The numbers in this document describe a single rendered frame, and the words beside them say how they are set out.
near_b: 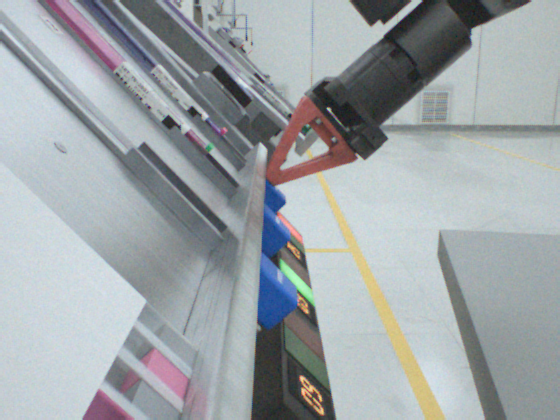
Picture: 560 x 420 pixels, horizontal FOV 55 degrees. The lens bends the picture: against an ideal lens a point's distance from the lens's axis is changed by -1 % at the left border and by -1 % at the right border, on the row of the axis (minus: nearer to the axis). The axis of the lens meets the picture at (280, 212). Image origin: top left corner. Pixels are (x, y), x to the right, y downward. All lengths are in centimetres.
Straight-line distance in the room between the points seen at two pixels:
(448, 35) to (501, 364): 26
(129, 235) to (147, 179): 6
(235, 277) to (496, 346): 30
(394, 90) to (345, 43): 759
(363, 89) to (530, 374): 25
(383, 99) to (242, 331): 33
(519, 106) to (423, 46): 831
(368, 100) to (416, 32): 7
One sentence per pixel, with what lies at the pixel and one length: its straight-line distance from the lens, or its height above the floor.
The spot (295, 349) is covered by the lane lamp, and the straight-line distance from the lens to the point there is 29.
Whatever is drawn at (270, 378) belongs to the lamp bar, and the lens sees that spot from 26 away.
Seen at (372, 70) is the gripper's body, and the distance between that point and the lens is 46.
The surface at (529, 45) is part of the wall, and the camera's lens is 879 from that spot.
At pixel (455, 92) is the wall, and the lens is 841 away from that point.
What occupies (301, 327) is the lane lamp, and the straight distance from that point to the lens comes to 33.
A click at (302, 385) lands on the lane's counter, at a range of 27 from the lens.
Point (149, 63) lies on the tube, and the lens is 48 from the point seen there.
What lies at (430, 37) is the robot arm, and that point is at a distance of 47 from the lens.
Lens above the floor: 80
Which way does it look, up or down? 14 degrees down
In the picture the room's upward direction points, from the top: straight up
